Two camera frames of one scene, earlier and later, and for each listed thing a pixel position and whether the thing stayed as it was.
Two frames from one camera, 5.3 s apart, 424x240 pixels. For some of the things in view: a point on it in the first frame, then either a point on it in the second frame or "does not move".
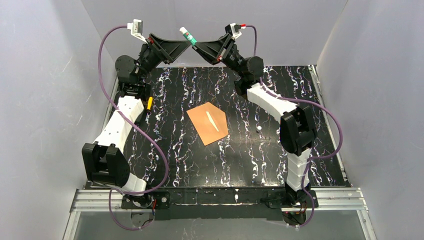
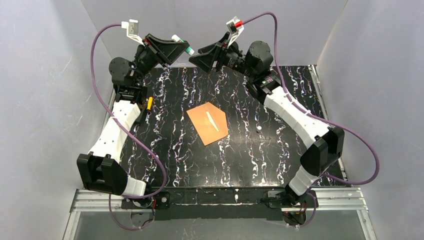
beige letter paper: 212,121 does not move
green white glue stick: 188,35 to 176,38
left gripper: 159,46 does not move
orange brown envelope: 210,122 does not move
